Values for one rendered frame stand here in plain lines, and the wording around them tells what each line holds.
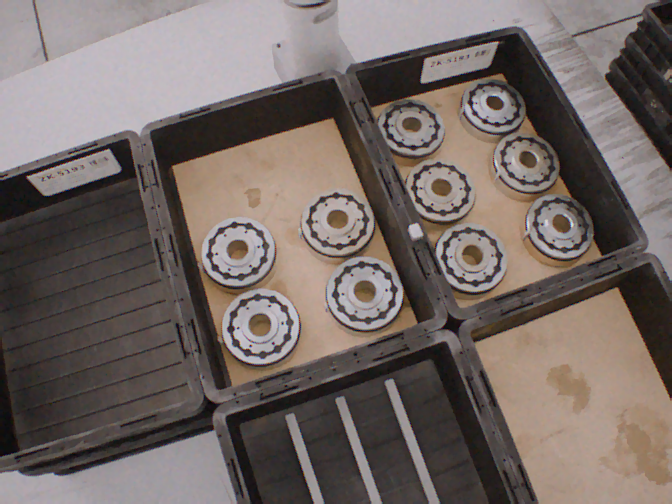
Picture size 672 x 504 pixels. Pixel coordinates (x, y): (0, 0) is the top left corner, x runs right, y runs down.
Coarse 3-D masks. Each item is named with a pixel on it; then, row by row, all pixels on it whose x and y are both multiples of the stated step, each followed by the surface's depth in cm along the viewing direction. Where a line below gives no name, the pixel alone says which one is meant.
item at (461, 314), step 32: (512, 32) 85; (352, 64) 82; (384, 64) 82; (544, 64) 83; (576, 128) 79; (384, 160) 76; (640, 224) 73; (608, 256) 72; (448, 288) 70; (544, 288) 70; (448, 320) 71
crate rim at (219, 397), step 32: (256, 96) 80; (352, 96) 80; (160, 128) 78; (160, 192) 74; (384, 192) 75; (160, 224) 73; (416, 256) 73; (192, 320) 70; (352, 352) 67; (256, 384) 67
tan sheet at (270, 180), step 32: (320, 128) 90; (192, 160) 88; (224, 160) 88; (256, 160) 88; (288, 160) 88; (320, 160) 88; (192, 192) 86; (224, 192) 86; (256, 192) 86; (288, 192) 86; (192, 224) 84; (288, 224) 84; (288, 256) 82; (384, 256) 82; (288, 288) 80; (320, 288) 80; (320, 320) 79; (416, 320) 79; (224, 352) 77; (320, 352) 77
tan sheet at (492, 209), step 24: (432, 96) 92; (456, 96) 92; (456, 120) 91; (528, 120) 91; (456, 144) 89; (480, 144) 89; (408, 168) 87; (480, 168) 87; (480, 192) 86; (552, 192) 86; (480, 216) 84; (504, 216) 85; (432, 240) 83; (504, 240) 83; (528, 264) 82; (576, 264) 82; (504, 288) 80
